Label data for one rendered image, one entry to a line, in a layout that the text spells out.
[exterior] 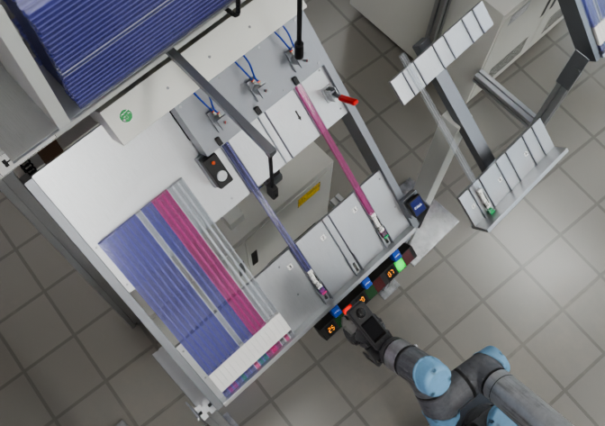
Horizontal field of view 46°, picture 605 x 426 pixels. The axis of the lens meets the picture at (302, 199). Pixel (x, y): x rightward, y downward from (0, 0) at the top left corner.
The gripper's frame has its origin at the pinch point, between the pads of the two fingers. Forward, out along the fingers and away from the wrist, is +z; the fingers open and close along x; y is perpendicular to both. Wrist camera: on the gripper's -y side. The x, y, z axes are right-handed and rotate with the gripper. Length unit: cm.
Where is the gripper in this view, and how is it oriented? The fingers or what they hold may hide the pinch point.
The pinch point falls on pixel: (344, 316)
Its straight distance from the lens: 182.9
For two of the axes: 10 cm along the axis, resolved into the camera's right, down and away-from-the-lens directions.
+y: 4.8, 7.5, 4.6
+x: 7.3, -6.3, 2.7
